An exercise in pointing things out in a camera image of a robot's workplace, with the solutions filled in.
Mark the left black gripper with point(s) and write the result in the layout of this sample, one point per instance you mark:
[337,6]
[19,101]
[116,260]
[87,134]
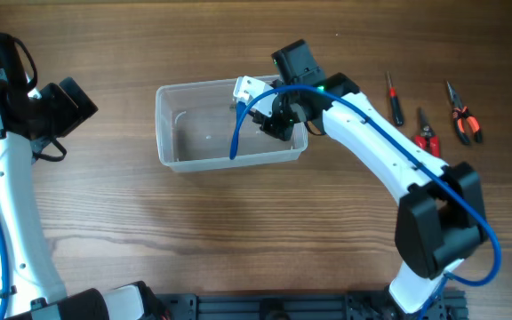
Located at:
[71,115]

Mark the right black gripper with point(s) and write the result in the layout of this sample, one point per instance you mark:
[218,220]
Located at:
[284,130]

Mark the clear plastic container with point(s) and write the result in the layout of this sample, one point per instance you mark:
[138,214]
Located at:
[195,123]

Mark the black red handled screwdriver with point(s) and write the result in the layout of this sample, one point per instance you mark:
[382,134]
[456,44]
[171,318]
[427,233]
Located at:
[397,114]

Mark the red handled snips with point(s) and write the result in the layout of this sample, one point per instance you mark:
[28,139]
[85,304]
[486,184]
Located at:
[427,138]

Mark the orange black needle-nose pliers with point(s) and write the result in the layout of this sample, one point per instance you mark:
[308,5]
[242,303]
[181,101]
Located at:
[461,116]

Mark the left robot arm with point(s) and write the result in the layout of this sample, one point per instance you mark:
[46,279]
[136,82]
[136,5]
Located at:
[33,121]

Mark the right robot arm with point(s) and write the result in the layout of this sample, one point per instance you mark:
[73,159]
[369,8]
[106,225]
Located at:
[441,229]

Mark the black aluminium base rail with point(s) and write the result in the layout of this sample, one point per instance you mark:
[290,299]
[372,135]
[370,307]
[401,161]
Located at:
[355,305]

